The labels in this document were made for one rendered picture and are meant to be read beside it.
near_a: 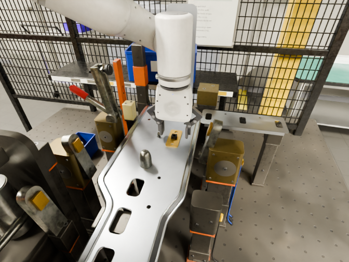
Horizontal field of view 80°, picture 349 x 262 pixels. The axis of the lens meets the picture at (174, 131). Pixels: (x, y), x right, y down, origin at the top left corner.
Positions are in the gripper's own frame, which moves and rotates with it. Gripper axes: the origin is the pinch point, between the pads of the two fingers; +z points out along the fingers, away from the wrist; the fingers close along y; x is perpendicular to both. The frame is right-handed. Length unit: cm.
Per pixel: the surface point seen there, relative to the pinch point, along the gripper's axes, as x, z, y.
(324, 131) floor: 174, 103, 138
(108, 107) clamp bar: -1.9, -7.1, -19.3
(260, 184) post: 13.1, 31.7, 34.0
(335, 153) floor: 135, 103, 135
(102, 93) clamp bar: -1.9, -11.5, -20.3
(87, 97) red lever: -0.9, -8.9, -26.3
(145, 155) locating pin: -13.7, -1.5, -4.5
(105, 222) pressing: -30.5, 2.5, -7.9
